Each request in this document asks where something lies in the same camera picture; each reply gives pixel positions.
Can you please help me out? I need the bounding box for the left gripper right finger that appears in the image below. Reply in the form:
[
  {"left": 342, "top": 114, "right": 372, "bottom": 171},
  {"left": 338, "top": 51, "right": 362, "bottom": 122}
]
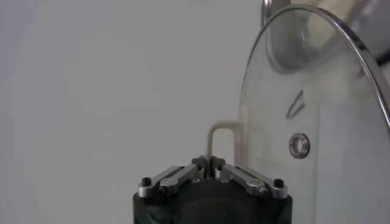
[{"left": 210, "top": 155, "right": 289, "bottom": 200}]

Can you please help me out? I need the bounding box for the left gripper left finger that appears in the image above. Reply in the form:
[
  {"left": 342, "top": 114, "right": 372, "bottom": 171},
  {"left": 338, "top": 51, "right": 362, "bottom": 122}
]
[{"left": 136, "top": 155, "right": 208, "bottom": 199}]

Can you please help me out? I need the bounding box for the round glass pot lid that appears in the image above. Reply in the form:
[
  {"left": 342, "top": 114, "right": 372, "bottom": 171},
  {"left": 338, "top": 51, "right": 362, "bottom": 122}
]
[{"left": 207, "top": 4, "right": 390, "bottom": 224}]

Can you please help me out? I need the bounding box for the perforated steel steamer basket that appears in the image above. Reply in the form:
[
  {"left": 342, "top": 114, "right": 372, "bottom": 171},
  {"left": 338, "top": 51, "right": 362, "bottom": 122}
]
[{"left": 261, "top": 0, "right": 390, "bottom": 74}]

